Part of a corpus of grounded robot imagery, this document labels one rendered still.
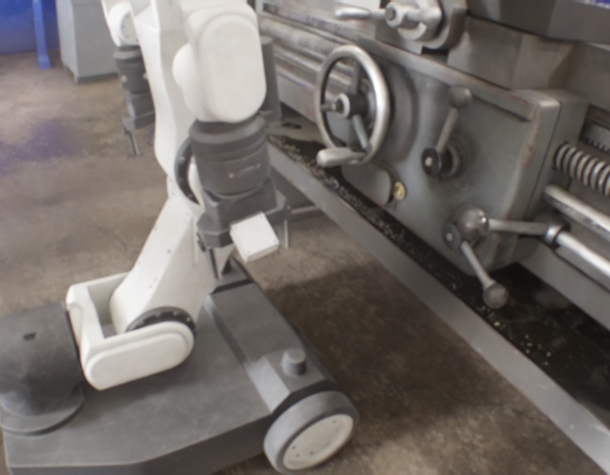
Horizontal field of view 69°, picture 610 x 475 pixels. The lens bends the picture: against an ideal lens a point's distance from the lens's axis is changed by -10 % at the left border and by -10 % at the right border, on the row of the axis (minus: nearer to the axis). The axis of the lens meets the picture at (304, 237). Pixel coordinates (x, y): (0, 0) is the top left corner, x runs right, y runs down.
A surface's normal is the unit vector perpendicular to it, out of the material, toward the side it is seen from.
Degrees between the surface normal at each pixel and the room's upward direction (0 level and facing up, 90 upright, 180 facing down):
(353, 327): 0
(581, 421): 90
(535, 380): 90
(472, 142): 90
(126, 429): 0
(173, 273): 90
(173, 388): 0
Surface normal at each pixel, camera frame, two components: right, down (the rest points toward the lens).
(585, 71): -0.86, 0.21
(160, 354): 0.51, 0.51
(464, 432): 0.09, -0.84
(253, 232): 0.18, -0.42
